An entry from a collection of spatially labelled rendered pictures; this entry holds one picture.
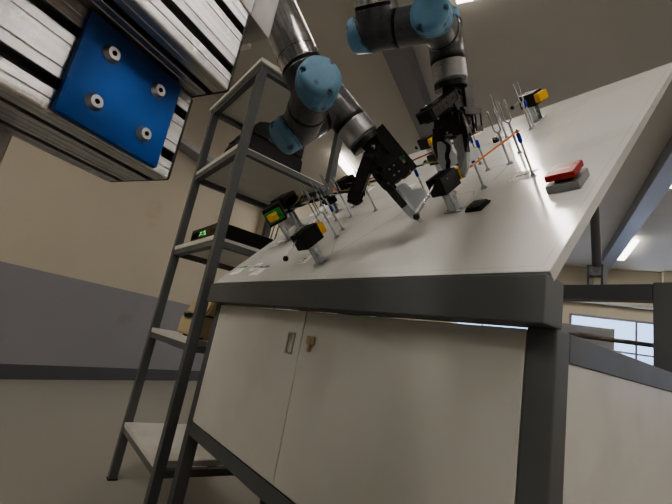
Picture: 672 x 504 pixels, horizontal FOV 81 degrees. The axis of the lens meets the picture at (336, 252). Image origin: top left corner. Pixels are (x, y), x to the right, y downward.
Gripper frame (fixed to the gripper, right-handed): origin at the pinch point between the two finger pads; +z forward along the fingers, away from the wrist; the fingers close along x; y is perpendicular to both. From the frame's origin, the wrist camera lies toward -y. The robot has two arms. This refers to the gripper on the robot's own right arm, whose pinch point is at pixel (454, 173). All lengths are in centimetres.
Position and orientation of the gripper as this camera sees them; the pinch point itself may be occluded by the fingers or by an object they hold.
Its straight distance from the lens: 94.3
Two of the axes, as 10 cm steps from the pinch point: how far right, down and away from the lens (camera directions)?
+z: 1.4, 9.9, 0.7
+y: 8.3, -1.5, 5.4
